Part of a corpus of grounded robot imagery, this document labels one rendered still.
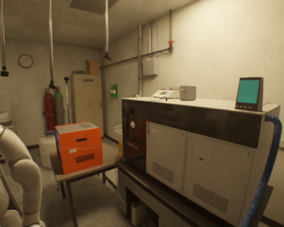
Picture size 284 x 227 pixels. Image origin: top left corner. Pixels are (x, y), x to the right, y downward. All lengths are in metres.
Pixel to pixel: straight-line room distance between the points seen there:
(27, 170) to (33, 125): 4.02
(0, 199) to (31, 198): 0.20
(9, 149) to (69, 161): 1.07
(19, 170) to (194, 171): 0.89
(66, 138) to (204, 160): 1.20
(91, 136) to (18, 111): 3.19
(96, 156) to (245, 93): 1.46
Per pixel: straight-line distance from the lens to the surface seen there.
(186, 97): 1.27
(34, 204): 0.73
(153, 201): 1.36
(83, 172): 1.68
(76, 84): 4.30
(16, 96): 4.55
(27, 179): 0.65
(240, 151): 0.85
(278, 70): 1.94
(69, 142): 1.57
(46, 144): 3.19
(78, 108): 4.33
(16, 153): 0.62
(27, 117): 4.59
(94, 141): 1.64
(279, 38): 2.00
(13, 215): 0.98
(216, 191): 1.00
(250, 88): 0.86
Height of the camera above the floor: 1.54
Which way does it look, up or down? 9 degrees down
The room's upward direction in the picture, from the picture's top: straight up
